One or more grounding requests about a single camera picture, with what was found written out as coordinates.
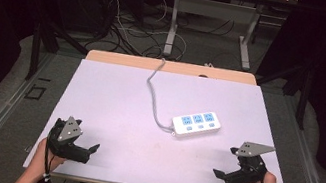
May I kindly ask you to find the bundle of black floor cables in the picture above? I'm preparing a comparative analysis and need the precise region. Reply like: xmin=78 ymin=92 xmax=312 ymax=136
xmin=81 ymin=0 xmax=175 ymax=62

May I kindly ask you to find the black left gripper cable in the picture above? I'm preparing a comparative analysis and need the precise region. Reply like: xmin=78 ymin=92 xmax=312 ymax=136
xmin=38 ymin=130 xmax=67 ymax=183

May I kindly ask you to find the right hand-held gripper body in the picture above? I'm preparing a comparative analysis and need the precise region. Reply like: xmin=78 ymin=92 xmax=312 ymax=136
xmin=223 ymin=138 xmax=277 ymax=183

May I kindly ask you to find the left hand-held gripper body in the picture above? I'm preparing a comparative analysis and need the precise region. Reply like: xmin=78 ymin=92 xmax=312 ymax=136
xmin=44 ymin=112 xmax=99 ymax=165

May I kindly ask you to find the wooden table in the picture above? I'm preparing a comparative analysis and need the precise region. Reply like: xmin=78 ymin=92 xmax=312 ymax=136
xmin=49 ymin=41 xmax=289 ymax=183

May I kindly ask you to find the grey power strip cable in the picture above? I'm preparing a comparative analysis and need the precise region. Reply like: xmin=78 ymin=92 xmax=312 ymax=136
xmin=138 ymin=55 xmax=188 ymax=134

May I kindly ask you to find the white power strip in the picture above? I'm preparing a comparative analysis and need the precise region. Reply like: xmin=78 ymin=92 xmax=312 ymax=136
xmin=168 ymin=105 xmax=224 ymax=146

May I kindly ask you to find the person's left hand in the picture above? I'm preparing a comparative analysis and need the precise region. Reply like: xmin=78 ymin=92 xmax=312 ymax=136
xmin=30 ymin=135 xmax=71 ymax=178

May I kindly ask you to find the white floor cable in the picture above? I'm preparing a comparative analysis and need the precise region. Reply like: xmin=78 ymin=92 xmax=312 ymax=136
xmin=94 ymin=0 xmax=196 ymax=63

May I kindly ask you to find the white table mat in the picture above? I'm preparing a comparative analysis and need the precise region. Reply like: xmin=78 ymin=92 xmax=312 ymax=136
xmin=22 ymin=47 xmax=310 ymax=183

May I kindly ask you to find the black metal stand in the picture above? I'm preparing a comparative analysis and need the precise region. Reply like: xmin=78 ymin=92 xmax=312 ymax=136
xmin=24 ymin=16 xmax=94 ymax=91
xmin=247 ymin=52 xmax=317 ymax=132

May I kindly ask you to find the white-legged background table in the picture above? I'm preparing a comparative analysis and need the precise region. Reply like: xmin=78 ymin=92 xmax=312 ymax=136
xmin=141 ymin=0 xmax=302 ymax=79

